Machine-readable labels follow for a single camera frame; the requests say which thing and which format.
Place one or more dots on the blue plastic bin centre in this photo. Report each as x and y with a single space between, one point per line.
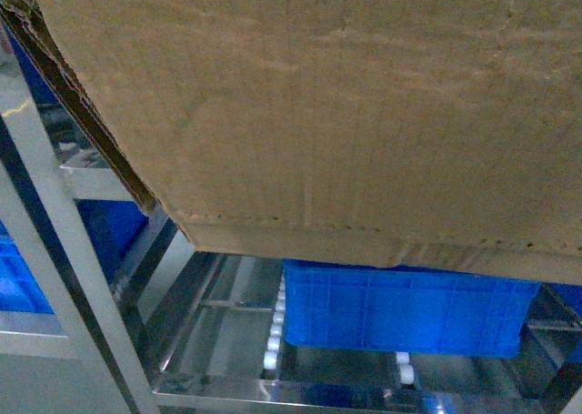
412 309

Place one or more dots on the blue plastic bin far left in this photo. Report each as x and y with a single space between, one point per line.
19 289

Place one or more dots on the stainless steel shelf frame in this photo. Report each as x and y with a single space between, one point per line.
153 341

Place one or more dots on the brown cardboard box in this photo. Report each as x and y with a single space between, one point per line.
434 133

